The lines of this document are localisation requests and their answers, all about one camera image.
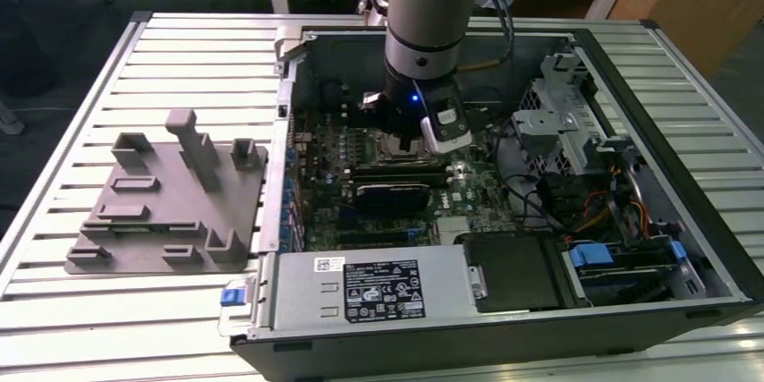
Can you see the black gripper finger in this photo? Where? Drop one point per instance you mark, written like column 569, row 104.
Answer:
column 408, row 145

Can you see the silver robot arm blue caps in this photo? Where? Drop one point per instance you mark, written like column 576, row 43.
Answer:
column 424, row 19

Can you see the black graphics card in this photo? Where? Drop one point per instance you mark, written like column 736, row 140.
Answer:
column 391, row 203

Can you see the silver chipset heatsink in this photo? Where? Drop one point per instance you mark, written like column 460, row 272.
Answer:
column 455, row 230

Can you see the green motherboard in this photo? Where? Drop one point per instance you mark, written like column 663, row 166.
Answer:
column 489, row 216

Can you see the silver metal drive cage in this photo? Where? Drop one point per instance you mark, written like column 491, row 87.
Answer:
column 557, row 104

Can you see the black plastic shroud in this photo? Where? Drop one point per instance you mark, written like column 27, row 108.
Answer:
column 513, row 274

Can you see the grey power supply unit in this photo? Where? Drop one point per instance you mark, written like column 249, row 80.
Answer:
column 299, row 292

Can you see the hard disk in blue carrier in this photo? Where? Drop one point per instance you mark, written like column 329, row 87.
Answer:
column 591, row 259

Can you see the grey plastic parts rack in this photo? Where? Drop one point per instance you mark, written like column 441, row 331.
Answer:
column 179, row 221

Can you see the blue release latch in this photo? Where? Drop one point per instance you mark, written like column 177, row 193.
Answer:
column 232, row 298

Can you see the black open PC case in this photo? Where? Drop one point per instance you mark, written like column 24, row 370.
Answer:
column 417, row 355

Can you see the blue plastic tab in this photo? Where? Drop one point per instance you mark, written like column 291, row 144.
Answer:
column 676, row 251

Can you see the brown wooden cabinet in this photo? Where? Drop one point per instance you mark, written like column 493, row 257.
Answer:
column 704, row 6

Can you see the grey furniture foot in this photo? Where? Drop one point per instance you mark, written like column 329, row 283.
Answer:
column 11, row 122

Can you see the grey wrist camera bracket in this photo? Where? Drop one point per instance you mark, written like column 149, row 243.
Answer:
column 372, row 101

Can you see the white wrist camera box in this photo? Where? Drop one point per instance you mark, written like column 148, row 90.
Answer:
column 448, row 131

